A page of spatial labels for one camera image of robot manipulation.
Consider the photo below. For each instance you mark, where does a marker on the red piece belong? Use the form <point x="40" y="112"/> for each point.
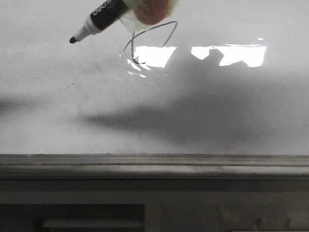
<point x="142" y="14"/>

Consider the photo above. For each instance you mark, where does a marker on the black and white whiteboard marker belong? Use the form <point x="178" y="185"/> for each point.
<point x="102" y="17"/>

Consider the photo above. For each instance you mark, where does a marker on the white whiteboard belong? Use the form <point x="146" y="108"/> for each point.
<point x="221" y="77"/>

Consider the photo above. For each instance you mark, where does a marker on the grey aluminium whiteboard frame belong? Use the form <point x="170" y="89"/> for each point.
<point x="86" y="166"/>

